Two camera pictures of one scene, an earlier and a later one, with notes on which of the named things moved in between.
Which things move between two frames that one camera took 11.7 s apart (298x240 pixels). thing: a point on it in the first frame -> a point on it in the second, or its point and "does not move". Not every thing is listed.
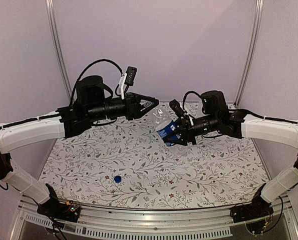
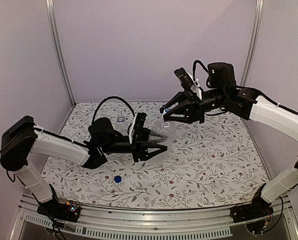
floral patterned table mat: x=120 y=164 does not move
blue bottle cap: x=117 y=179 does not move
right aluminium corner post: x=258 y=17 does not move
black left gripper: x=133 y=107 -> x=138 y=151
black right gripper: x=186 y=131 -> x=194 y=107
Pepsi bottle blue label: x=167 y=130 -> x=120 y=126
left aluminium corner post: x=53 y=23 does not move
